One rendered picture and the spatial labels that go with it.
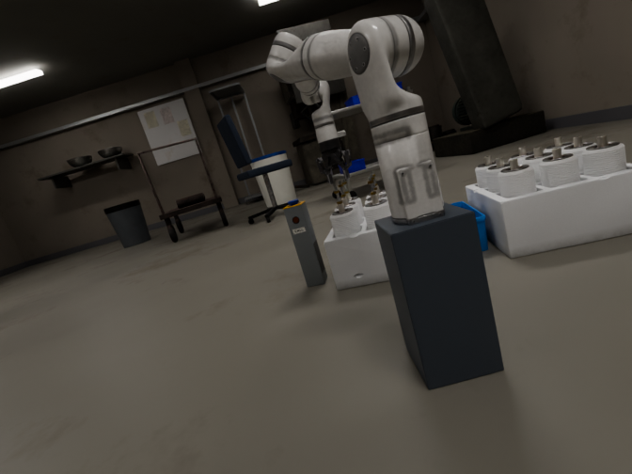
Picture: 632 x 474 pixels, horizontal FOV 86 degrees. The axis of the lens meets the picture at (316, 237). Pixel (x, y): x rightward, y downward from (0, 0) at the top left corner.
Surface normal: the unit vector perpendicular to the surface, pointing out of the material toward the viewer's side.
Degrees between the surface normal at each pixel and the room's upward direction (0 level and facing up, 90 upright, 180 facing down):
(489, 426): 0
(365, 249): 90
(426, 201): 90
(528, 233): 90
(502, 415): 0
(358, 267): 90
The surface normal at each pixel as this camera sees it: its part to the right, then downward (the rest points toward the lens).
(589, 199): -0.15, 0.26
